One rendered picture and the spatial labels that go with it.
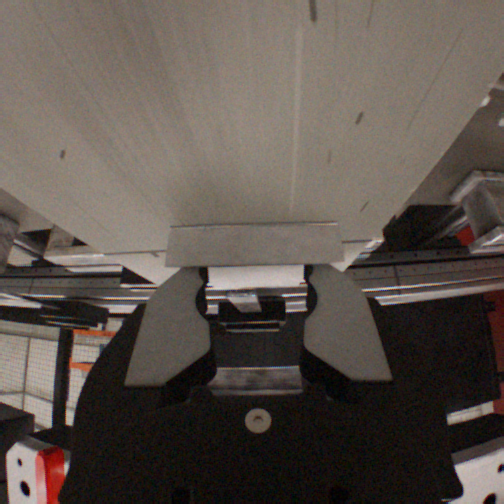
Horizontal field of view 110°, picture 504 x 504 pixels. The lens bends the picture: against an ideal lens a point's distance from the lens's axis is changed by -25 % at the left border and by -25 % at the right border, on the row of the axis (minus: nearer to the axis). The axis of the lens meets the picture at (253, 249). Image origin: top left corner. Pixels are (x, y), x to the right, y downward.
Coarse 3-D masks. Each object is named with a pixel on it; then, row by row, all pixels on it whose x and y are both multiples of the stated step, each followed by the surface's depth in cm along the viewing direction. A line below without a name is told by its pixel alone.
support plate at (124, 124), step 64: (0, 0) 2; (64, 0) 3; (128, 0) 3; (192, 0) 3; (256, 0) 3; (320, 0) 3; (384, 0) 3; (448, 0) 3; (0, 64) 3; (64, 64) 4; (128, 64) 4; (192, 64) 5; (256, 64) 5; (320, 64) 5; (384, 64) 4; (448, 64) 4; (0, 128) 5; (64, 128) 6; (128, 128) 6; (192, 128) 6; (256, 128) 6; (320, 128) 6; (384, 128) 6; (448, 128) 6; (64, 192) 8; (128, 192) 9; (192, 192) 9; (256, 192) 9; (320, 192) 9; (384, 192) 9; (128, 256) 16
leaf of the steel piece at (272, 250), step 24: (168, 240) 11; (192, 240) 11; (216, 240) 11; (240, 240) 11; (264, 240) 11; (288, 240) 11; (312, 240) 11; (336, 240) 11; (168, 264) 11; (192, 264) 11; (216, 264) 11; (240, 264) 11; (264, 264) 11; (288, 264) 11
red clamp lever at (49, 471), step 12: (36, 456) 12; (48, 456) 12; (60, 456) 13; (36, 468) 11; (48, 468) 12; (60, 468) 12; (36, 480) 11; (48, 480) 11; (60, 480) 12; (36, 492) 10; (48, 492) 11
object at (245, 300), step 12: (240, 300) 29; (252, 300) 29; (276, 300) 41; (228, 312) 41; (240, 312) 40; (252, 312) 40; (264, 312) 40; (276, 312) 40; (228, 324) 41; (240, 324) 41; (252, 324) 40; (264, 324) 40; (276, 324) 40
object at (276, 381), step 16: (224, 368) 21; (240, 368) 21; (256, 368) 21; (272, 368) 21; (288, 368) 21; (208, 384) 21; (224, 384) 21; (240, 384) 20; (256, 384) 20; (272, 384) 20; (288, 384) 20; (224, 400) 19; (240, 400) 19; (256, 400) 19; (272, 400) 19; (288, 400) 19
